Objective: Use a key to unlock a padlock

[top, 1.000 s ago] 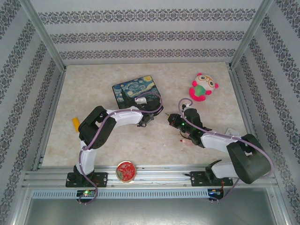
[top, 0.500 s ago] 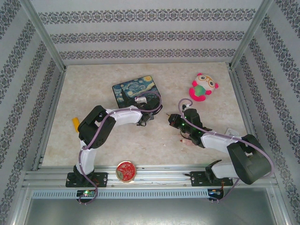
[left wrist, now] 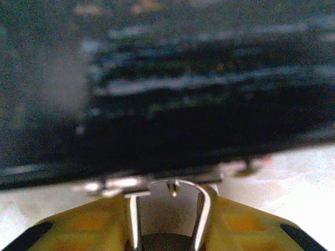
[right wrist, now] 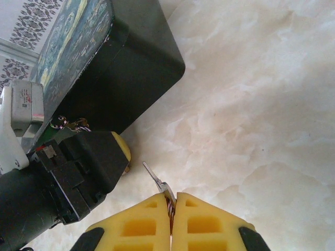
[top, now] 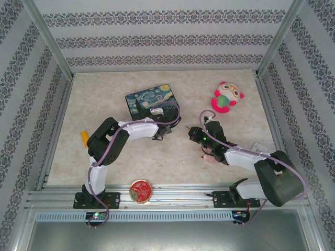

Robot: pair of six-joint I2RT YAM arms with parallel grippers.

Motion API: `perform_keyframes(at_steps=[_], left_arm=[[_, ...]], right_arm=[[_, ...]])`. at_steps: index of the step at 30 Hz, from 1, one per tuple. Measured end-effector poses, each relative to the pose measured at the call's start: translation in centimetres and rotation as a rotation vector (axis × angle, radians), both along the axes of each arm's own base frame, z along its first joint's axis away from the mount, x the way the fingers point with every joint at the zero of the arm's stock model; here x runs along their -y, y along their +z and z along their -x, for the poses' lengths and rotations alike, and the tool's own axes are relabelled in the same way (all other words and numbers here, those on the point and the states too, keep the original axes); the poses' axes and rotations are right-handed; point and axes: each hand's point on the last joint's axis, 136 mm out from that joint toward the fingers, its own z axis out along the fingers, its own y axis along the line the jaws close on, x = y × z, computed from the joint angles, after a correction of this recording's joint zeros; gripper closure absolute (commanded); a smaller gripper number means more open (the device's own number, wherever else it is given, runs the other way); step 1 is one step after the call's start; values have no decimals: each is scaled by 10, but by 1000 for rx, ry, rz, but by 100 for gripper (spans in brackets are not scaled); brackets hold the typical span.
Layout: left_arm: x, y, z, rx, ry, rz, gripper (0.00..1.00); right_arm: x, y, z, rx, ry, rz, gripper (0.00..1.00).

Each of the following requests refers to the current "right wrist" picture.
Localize aluminium frame post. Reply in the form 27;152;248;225
0;38;40;65

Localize starry night tin box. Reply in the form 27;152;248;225
28;0;186;152

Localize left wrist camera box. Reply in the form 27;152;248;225
0;79;44;175

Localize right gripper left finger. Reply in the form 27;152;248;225
69;192;173;251

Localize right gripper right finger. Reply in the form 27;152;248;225
171;192;272;251

